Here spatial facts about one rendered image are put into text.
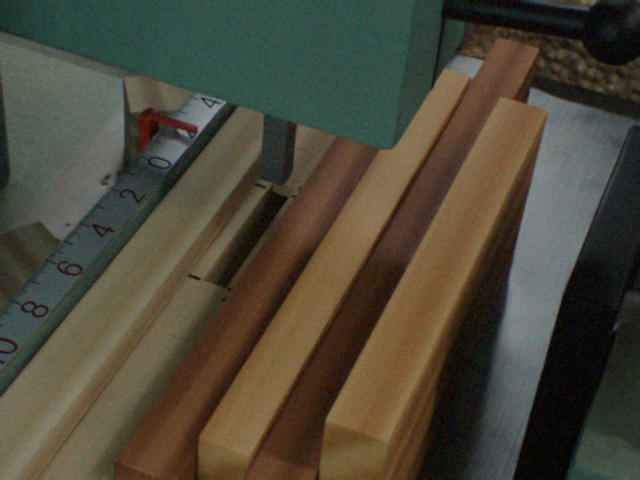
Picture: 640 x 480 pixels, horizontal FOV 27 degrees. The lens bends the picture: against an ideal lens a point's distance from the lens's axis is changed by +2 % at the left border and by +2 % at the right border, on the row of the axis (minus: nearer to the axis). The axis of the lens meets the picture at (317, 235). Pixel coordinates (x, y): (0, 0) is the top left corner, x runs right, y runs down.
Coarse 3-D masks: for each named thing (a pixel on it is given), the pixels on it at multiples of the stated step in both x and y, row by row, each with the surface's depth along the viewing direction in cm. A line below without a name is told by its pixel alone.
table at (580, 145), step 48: (576, 96) 61; (576, 144) 58; (528, 192) 55; (576, 192) 56; (528, 240) 53; (576, 240) 53; (528, 288) 51; (480, 336) 49; (528, 336) 49; (480, 384) 47; (528, 384) 47; (480, 432) 45
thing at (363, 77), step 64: (0, 0) 42; (64, 0) 41; (128, 0) 40; (192, 0) 39; (256, 0) 38; (320, 0) 38; (384, 0) 37; (128, 64) 42; (192, 64) 41; (256, 64) 40; (320, 64) 39; (384, 64) 38; (320, 128) 40; (384, 128) 39
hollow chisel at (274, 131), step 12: (264, 120) 45; (276, 120) 45; (264, 132) 45; (276, 132) 45; (288, 132) 45; (264, 144) 46; (276, 144) 45; (288, 144) 45; (264, 156) 46; (276, 156) 46; (288, 156) 46; (264, 168) 46; (276, 168) 46; (288, 168) 46; (276, 180) 46
